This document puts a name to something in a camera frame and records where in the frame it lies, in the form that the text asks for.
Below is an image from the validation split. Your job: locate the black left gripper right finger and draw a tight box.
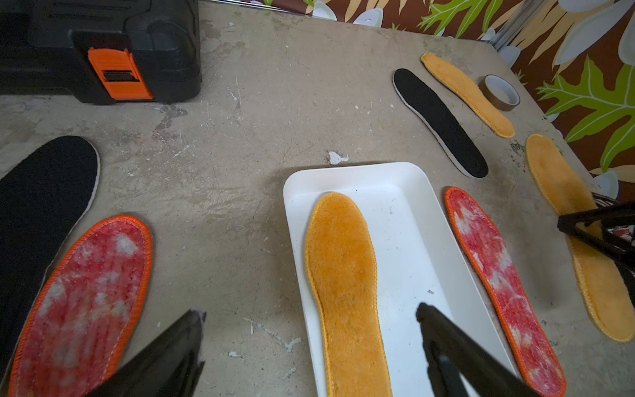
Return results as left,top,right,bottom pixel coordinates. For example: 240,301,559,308
416,303,537,396

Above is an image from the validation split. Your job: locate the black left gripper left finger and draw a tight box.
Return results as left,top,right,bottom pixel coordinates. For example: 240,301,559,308
89,309,206,396

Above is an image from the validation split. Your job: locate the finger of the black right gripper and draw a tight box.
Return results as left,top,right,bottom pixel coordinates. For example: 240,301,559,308
557,208,634,304

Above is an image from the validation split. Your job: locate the orange fuzzy insole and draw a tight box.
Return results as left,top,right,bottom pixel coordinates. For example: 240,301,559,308
304,193,392,396
526,134,634,342
421,53,516,138

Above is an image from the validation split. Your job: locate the red patterned insole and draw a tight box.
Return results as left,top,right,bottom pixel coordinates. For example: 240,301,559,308
8,215,153,396
444,187,567,396

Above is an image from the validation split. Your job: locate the black insole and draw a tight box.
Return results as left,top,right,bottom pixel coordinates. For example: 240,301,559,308
1,136,100,376
392,68,489,179

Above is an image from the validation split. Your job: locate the white storage tray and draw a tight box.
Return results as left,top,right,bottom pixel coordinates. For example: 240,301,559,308
284,162,514,396

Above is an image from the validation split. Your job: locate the brown tape roll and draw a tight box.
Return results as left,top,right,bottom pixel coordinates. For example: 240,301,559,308
479,74,521,112

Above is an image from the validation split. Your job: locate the black tool case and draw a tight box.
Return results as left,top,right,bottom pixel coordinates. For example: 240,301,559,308
1,0,202,105

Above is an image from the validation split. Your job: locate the aluminium frame post right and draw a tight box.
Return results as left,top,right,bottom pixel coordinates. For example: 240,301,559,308
489,0,547,51

